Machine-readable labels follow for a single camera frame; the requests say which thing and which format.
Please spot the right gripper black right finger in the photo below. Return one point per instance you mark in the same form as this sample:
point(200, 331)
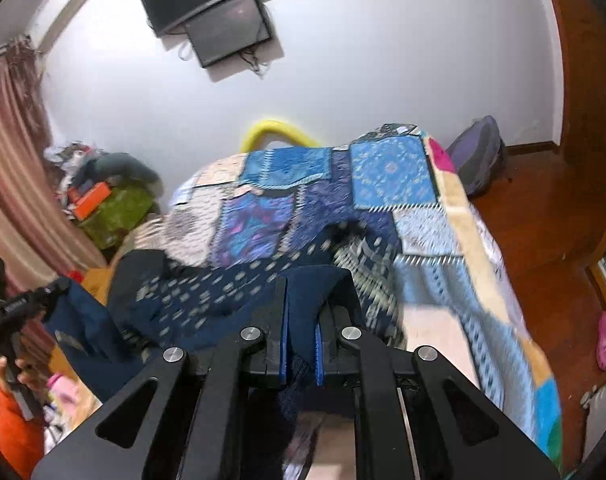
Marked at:
point(415, 415)

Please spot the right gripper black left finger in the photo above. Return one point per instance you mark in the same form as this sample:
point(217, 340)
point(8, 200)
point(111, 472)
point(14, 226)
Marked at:
point(186, 416)

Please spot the navy patterned large garment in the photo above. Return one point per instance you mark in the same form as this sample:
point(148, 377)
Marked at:
point(263, 289)

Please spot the orange sleeve forearm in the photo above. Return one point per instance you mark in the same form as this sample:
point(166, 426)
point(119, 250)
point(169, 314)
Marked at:
point(22, 443)

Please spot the person's left hand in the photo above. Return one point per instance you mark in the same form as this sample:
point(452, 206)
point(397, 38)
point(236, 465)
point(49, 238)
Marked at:
point(34, 374)

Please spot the striped maroon curtain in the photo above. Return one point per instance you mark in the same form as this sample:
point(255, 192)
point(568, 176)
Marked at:
point(37, 241)

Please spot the black garment pile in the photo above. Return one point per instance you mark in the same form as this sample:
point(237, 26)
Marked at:
point(133, 296)

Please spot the orange box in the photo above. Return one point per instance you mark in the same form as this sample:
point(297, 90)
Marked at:
point(88, 203)

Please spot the green patterned bag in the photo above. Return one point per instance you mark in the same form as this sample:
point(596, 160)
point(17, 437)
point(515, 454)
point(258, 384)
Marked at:
point(123, 210)

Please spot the grey stuffed cloth bundle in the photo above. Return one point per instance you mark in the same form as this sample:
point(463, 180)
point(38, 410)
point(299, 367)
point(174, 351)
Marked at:
point(119, 165)

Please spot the blue patchwork bed blanket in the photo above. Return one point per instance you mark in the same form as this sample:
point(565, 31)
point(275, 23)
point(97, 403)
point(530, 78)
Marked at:
point(390, 208)

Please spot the grey purple backpack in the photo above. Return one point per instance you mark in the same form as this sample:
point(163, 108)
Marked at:
point(478, 155)

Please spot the yellow curved bed headboard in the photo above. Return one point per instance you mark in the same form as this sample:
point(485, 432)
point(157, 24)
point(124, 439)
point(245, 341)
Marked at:
point(283, 131)

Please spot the smaller black wall monitor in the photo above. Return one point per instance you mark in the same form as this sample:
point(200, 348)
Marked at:
point(229, 28)

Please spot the brown wooden door frame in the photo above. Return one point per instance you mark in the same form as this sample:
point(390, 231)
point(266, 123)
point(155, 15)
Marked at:
point(551, 204)

